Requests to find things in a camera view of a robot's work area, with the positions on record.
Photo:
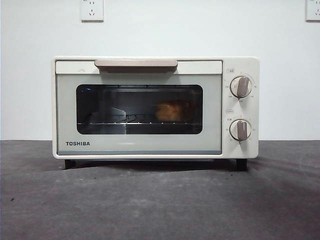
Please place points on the cream temperature knob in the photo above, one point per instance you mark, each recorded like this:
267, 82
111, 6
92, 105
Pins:
240, 86

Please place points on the white wall socket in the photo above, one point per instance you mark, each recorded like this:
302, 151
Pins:
91, 11
313, 11

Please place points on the cream Toshiba toaster oven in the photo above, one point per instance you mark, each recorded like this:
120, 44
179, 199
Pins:
253, 147

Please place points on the golden bread loaf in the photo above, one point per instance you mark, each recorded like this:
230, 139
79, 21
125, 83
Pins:
170, 112

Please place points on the cream timer knob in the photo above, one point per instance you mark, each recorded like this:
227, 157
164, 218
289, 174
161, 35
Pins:
240, 130

